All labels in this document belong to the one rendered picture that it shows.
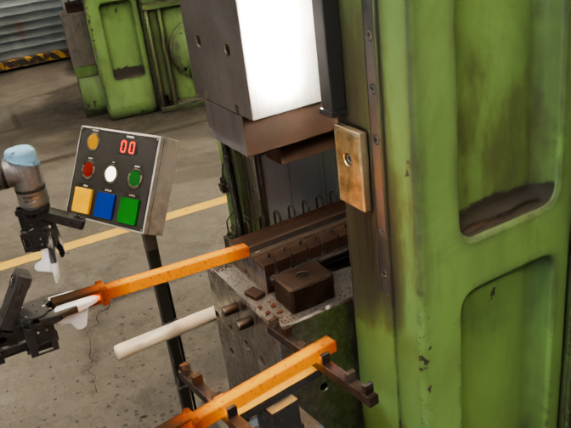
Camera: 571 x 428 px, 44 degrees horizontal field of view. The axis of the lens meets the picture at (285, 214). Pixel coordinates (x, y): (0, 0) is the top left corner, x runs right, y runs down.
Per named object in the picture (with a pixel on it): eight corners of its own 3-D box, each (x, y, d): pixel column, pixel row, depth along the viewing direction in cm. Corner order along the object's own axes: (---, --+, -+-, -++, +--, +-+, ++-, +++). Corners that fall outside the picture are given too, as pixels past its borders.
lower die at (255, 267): (268, 293, 172) (263, 263, 168) (231, 262, 188) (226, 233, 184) (404, 237, 189) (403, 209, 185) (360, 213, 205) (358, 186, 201)
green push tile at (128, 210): (134, 225, 200) (138, 199, 200) (116, 221, 204) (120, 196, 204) (138, 226, 201) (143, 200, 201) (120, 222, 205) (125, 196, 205)
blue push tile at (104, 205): (110, 220, 206) (114, 194, 206) (92, 216, 210) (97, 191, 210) (114, 220, 207) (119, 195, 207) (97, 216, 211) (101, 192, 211)
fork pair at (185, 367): (195, 386, 132) (193, 378, 131) (180, 373, 136) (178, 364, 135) (293, 334, 143) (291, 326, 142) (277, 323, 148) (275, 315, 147)
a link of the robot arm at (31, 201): (47, 181, 184) (43, 193, 177) (52, 196, 186) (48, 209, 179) (18, 186, 183) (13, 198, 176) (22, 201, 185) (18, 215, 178)
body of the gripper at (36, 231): (30, 242, 190) (17, 201, 185) (62, 236, 191) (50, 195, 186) (25, 256, 183) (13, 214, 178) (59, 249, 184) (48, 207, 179)
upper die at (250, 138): (247, 157, 156) (241, 116, 152) (210, 136, 172) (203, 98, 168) (398, 109, 174) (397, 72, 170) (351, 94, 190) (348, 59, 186)
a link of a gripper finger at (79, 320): (104, 317, 141) (57, 331, 137) (98, 290, 138) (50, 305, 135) (108, 323, 138) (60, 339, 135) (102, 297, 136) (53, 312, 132)
